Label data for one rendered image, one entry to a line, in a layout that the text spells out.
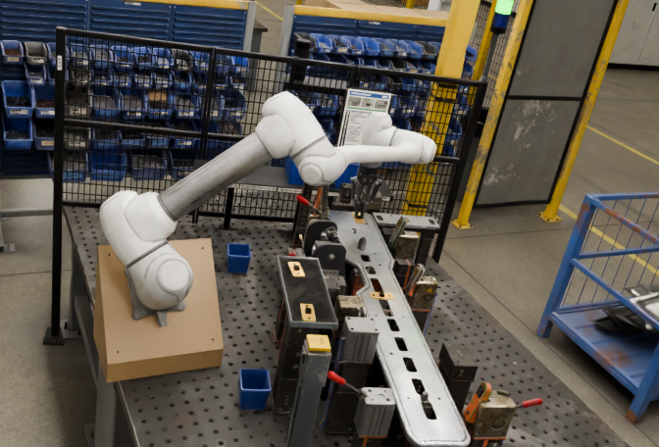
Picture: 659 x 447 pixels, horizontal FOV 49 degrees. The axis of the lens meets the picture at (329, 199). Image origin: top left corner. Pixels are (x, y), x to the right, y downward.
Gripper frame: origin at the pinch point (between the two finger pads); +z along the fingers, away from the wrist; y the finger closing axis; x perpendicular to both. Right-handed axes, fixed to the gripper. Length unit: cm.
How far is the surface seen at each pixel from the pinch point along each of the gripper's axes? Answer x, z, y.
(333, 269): -45.6, 1.3, -19.0
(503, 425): -109, 12, 22
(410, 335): -69, 11, 4
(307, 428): -98, 24, -33
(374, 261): -22.3, 10.7, 2.8
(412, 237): -8.2, 6.8, 21.6
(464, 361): -85, 8, 17
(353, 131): 54, -13, 6
